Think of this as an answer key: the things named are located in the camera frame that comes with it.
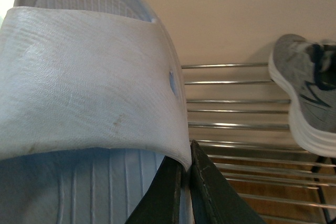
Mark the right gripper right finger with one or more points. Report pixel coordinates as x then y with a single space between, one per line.
214 200

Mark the grey sneaker one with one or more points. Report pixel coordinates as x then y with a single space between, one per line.
305 70

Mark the black metal shoe rack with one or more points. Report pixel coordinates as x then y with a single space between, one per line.
239 117

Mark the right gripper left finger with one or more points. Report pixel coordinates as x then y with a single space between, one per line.
161 203

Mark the light blue slipper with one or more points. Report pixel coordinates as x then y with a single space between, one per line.
92 100

